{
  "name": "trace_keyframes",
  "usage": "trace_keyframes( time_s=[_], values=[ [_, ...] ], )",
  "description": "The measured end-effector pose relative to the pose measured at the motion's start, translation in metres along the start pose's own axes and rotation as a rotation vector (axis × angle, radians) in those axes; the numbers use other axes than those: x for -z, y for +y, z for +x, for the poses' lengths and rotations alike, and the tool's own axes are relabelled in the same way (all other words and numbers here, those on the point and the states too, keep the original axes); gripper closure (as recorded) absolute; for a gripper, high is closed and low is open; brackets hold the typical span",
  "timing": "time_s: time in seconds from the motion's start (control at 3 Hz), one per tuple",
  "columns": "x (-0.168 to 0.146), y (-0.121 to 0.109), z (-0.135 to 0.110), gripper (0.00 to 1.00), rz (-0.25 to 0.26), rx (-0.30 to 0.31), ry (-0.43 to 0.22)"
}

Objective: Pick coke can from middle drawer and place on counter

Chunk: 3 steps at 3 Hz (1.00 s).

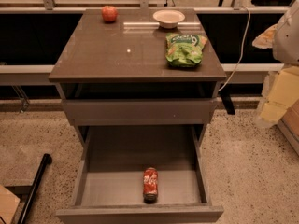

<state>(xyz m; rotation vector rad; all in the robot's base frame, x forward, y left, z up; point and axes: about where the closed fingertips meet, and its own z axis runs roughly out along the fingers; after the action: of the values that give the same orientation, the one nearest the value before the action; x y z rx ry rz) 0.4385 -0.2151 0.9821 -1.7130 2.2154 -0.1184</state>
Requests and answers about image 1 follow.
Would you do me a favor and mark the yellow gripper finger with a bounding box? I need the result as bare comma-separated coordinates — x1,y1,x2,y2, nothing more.
259,66,299,124
252,24,277,49

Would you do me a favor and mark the red coke can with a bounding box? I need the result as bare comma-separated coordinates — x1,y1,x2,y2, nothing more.
143,167,158,203

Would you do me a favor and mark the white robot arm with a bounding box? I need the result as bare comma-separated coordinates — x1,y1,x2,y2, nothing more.
252,0,299,128

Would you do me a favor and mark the closed grey top drawer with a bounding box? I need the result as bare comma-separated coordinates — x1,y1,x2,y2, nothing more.
62,99,216,126

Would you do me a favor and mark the grey drawer cabinet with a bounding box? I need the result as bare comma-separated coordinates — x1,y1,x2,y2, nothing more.
50,9,225,144

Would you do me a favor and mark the open grey middle drawer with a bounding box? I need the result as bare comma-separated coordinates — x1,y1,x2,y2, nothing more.
57,125,223,224

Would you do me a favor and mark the green chip bag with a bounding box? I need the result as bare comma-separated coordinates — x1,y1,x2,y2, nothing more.
165,33,207,68

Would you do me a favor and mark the white bowl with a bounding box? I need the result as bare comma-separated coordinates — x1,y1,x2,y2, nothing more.
153,10,185,29

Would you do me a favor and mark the red apple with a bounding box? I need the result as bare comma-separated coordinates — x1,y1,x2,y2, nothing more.
101,6,118,22

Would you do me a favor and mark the black metal pole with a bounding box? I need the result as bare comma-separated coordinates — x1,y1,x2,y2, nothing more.
17,153,52,224

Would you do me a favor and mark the brown cardboard box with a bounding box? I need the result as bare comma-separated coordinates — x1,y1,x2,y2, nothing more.
0,185,20,224

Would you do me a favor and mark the white cable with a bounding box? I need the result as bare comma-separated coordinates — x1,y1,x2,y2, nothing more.
218,6,252,92

